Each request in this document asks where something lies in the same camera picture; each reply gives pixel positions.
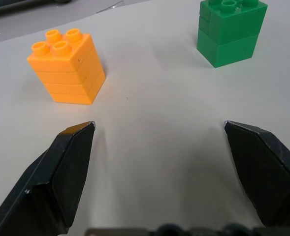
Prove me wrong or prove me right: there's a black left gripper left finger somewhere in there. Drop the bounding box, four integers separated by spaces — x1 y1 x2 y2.
0 120 97 236

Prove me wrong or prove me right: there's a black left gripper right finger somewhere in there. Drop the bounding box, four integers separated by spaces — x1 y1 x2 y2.
224 120 290 228

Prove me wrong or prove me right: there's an orange brick stack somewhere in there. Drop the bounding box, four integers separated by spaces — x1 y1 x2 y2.
26 28 107 106

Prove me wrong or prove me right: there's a green brick stack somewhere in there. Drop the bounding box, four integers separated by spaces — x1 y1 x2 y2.
196 0 268 68

